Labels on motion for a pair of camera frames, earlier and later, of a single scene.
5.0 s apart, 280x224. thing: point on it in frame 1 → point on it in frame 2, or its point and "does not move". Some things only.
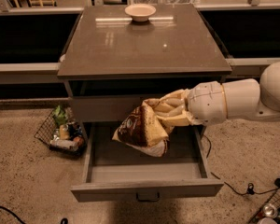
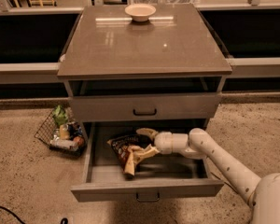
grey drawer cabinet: (112, 62) does not move
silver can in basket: (65, 144) does not move
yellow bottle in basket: (63, 132) does not move
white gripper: (205, 103) → (162, 142)
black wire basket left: (62, 133) does not move
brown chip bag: (144, 130) → (120, 145)
